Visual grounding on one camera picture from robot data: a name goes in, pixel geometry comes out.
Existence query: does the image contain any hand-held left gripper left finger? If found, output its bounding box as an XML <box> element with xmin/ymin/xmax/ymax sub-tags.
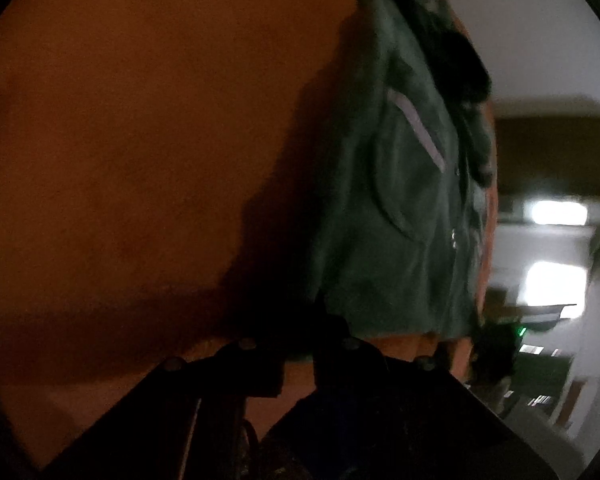
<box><xmin>42</xmin><ymin>337</ymin><xmax>286</xmax><ymax>480</ymax></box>

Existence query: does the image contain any orange blanket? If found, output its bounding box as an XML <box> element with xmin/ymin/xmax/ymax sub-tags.
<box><xmin>0</xmin><ymin>0</ymin><xmax>498</xmax><ymax>471</ymax></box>

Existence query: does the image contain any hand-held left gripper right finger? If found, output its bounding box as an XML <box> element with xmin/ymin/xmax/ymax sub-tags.
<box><xmin>312</xmin><ymin>337</ymin><xmax>546</xmax><ymax>480</ymax></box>

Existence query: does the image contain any green fleece jacket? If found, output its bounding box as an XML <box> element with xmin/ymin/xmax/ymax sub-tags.
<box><xmin>305</xmin><ymin>0</ymin><xmax>498</xmax><ymax>341</ymax></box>

